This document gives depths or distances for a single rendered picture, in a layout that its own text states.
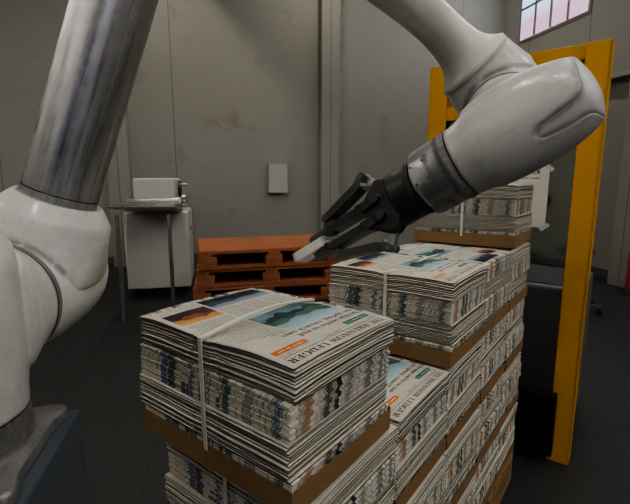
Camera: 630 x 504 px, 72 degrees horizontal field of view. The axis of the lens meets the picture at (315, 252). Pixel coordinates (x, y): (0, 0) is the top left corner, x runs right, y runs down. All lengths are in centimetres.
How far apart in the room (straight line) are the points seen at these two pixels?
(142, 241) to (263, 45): 382
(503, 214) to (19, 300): 145
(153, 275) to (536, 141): 486
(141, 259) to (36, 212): 451
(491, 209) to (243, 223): 584
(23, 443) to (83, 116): 40
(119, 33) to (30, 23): 716
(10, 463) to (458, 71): 69
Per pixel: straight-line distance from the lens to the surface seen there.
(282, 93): 736
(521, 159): 53
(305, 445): 68
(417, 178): 55
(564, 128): 52
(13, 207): 68
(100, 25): 67
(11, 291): 55
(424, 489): 119
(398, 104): 790
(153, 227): 509
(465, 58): 66
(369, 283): 121
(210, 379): 73
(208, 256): 313
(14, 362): 56
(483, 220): 169
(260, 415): 67
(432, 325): 116
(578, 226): 216
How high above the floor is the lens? 131
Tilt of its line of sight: 10 degrees down
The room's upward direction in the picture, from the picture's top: straight up
